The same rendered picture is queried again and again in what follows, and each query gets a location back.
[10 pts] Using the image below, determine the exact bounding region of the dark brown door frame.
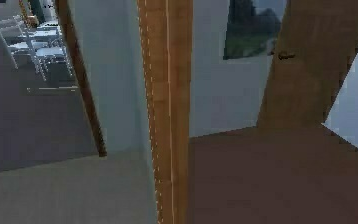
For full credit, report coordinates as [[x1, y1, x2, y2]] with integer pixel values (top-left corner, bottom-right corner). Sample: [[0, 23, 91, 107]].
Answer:
[[53, 0, 108, 158]]

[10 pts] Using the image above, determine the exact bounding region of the white dining table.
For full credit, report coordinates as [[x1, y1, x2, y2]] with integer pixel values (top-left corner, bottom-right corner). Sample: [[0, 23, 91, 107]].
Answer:
[[32, 20, 63, 44]]

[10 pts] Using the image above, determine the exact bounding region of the black door handle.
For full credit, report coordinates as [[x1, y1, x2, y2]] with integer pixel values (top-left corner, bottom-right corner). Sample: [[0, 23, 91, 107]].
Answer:
[[277, 51, 296, 61]]

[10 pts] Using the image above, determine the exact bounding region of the brown wooden room door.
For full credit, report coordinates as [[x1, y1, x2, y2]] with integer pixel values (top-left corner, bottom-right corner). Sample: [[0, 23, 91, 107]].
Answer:
[[256, 0, 358, 130]]

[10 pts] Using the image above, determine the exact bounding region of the white slatted chair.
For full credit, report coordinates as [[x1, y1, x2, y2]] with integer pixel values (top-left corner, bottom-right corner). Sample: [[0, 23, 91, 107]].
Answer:
[[22, 27, 75, 82], [0, 15, 38, 70]]

